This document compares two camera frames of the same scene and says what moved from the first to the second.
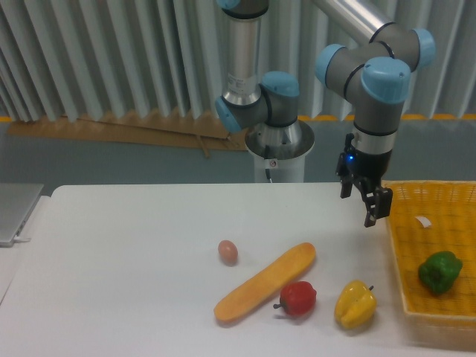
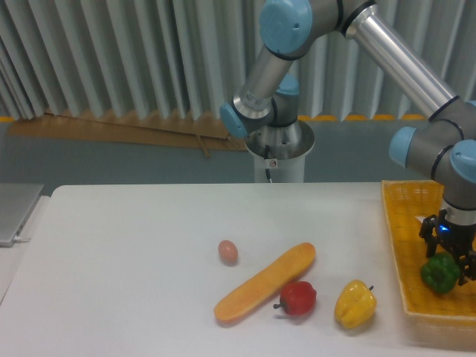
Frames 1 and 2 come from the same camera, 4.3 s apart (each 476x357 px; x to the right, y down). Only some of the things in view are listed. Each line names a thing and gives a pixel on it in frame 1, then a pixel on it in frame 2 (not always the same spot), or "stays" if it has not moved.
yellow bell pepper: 355,304 stays
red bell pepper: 298,298 stays
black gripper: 368,169 to 459,239
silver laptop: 17,201 stays
